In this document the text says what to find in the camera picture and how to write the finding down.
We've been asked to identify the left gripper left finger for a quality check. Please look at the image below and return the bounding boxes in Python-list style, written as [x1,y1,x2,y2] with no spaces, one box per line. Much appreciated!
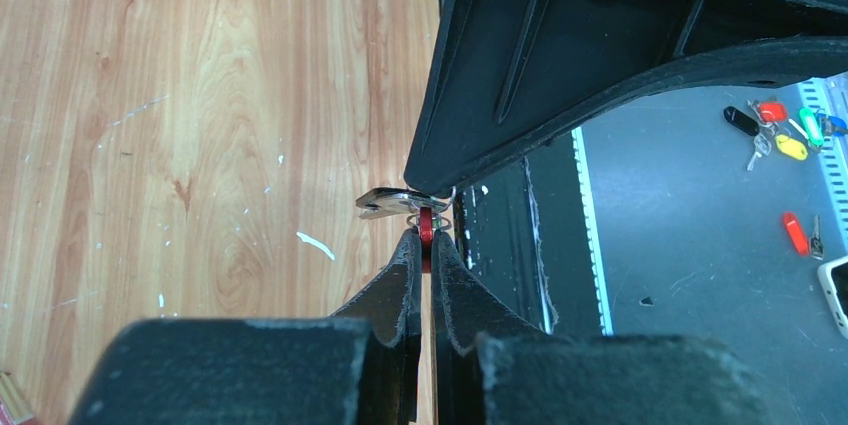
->
[70,229,422,424]

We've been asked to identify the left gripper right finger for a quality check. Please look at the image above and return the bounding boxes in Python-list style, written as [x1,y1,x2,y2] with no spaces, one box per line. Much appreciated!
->
[430,231,771,424]

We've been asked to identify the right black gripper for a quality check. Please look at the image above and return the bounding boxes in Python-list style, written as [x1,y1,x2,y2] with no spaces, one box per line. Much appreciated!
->
[404,0,847,196]

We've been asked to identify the red carabiner keyring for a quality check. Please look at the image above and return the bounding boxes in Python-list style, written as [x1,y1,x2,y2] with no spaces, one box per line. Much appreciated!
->
[406,207,453,274]

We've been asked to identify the bunch of tagged keys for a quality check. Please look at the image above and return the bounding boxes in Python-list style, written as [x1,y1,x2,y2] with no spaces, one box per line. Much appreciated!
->
[722,98,847,172]

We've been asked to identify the red tagged key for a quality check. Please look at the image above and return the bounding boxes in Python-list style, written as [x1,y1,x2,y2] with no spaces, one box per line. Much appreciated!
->
[782,212,824,260]

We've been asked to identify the white slotted cable duct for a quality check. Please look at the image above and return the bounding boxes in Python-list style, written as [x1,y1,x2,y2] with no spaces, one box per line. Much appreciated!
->
[798,78,847,251]

